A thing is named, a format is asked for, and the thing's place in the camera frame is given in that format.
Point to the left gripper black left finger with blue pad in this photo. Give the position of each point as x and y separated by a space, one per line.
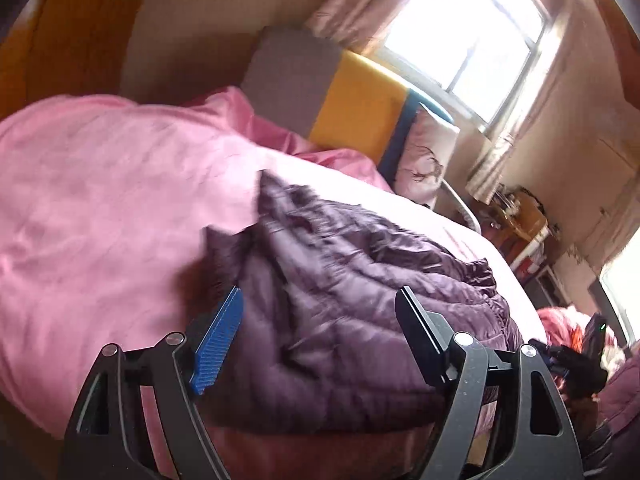
107 436

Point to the pink patterned pillow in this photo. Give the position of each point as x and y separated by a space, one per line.
425 157

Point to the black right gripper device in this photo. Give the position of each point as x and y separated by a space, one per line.
580 370

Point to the pile of red clothes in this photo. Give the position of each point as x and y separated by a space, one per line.
566 326

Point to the pink window curtain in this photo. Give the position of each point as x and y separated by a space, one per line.
360 25

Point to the cluttered yellow side table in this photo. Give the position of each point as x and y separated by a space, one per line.
515 223

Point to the grey yellow blue headboard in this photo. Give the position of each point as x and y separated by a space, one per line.
334 97

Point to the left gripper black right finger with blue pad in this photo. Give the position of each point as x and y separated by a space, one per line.
531 437

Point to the purple quilted down jacket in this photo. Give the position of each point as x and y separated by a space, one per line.
319 348

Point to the bright window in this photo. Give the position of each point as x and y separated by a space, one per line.
473 54

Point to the pink bed cover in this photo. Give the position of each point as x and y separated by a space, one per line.
103 204

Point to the wooden wardrobe panel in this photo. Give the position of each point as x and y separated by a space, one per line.
72 47

